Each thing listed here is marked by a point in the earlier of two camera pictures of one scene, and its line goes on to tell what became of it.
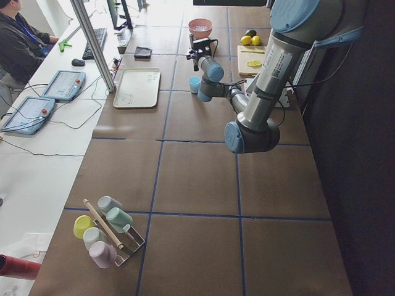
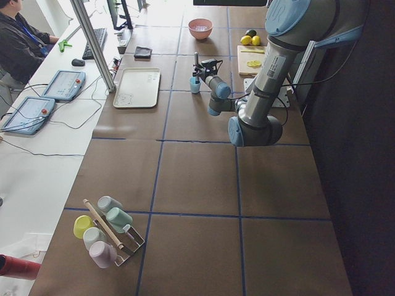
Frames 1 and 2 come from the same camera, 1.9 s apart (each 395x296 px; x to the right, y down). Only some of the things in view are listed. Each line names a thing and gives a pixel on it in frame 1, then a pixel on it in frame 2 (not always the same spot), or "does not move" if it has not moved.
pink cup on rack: (103, 253) does not move
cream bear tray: (138, 87) does not move
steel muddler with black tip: (192, 42) → (196, 61)
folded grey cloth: (144, 53) does not move
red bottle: (18, 268) does not move
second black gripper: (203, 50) → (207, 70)
